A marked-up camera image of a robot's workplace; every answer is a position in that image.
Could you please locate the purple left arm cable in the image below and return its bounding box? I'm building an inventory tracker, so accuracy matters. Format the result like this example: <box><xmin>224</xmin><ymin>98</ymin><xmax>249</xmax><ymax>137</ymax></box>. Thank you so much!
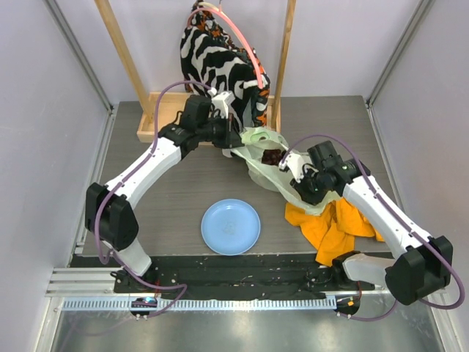
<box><xmin>94</xmin><ymin>80</ymin><xmax>217</xmax><ymax>265</ymax></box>

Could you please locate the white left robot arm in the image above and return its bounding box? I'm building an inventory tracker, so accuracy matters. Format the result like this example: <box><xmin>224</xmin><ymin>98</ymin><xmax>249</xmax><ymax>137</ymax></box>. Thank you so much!
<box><xmin>84</xmin><ymin>92</ymin><xmax>242</xmax><ymax>293</ymax></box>

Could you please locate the blue plastic plate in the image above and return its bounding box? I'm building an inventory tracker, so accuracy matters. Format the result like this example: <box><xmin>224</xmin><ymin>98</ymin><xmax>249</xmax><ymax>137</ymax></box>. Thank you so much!
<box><xmin>200</xmin><ymin>199</ymin><xmax>262</xmax><ymax>256</ymax></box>

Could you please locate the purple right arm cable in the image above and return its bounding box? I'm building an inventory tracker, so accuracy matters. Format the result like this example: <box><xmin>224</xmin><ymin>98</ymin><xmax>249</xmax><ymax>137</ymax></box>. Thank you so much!
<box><xmin>280</xmin><ymin>133</ymin><xmax>463</xmax><ymax>307</ymax></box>

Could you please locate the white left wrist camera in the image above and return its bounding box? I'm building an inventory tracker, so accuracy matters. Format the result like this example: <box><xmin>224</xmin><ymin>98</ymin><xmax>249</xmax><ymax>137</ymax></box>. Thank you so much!
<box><xmin>211</xmin><ymin>92</ymin><xmax>235</xmax><ymax>120</ymax></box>

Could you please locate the wooden clothes rack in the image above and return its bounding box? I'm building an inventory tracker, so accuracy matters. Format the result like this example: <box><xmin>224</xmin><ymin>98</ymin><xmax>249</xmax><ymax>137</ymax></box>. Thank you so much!
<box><xmin>95</xmin><ymin>1</ymin><xmax>296</xmax><ymax>143</ymax></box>

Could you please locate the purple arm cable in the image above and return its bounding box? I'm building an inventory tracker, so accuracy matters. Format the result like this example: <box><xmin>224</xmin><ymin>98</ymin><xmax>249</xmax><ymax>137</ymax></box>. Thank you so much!
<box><xmin>94</xmin><ymin>80</ymin><xmax>217</xmax><ymax>265</ymax></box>
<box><xmin>280</xmin><ymin>133</ymin><xmax>463</xmax><ymax>307</ymax></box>

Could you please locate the white slotted cable duct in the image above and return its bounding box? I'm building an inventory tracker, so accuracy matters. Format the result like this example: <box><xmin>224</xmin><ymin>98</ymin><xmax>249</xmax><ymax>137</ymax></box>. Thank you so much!
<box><xmin>62</xmin><ymin>296</ymin><xmax>336</xmax><ymax>312</ymax></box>

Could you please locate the orange cloth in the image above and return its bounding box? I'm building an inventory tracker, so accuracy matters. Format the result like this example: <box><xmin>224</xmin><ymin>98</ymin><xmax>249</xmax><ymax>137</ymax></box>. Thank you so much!
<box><xmin>284</xmin><ymin>199</ymin><xmax>384</xmax><ymax>266</ymax></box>

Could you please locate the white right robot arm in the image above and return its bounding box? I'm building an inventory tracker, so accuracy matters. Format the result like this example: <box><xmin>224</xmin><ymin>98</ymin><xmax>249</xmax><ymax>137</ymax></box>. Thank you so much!
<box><xmin>279</xmin><ymin>141</ymin><xmax>453</xmax><ymax>305</ymax></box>

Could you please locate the zebra patterned garment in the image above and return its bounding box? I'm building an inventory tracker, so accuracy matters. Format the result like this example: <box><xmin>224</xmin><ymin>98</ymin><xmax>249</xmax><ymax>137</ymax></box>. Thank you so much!
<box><xmin>180</xmin><ymin>5</ymin><xmax>270</xmax><ymax>127</ymax></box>

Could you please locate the pink clothes hanger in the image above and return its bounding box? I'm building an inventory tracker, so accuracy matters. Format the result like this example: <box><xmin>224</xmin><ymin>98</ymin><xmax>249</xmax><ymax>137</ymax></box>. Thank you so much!
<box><xmin>186</xmin><ymin>2</ymin><xmax>265</xmax><ymax>89</ymax></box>

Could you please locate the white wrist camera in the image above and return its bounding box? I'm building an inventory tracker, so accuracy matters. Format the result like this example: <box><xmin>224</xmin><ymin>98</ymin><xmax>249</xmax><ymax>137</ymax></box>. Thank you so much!
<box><xmin>278</xmin><ymin>153</ymin><xmax>308</xmax><ymax>183</ymax></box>
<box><xmin>211</xmin><ymin>92</ymin><xmax>235</xmax><ymax>120</ymax></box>

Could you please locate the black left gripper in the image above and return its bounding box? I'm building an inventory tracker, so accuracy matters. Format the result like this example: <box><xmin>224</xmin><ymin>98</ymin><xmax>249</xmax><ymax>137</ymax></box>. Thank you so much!
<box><xmin>196</xmin><ymin>113</ymin><xmax>244</xmax><ymax>150</ymax></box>

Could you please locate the pale green plastic bag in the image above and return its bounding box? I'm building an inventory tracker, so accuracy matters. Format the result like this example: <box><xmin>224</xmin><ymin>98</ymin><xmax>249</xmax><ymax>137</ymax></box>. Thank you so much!
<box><xmin>224</xmin><ymin>127</ymin><xmax>339</xmax><ymax>216</ymax></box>

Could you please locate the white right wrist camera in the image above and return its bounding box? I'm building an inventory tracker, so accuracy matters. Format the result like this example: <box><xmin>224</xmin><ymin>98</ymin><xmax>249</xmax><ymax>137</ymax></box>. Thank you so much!
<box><xmin>278</xmin><ymin>153</ymin><xmax>308</xmax><ymax>183</ymax></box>

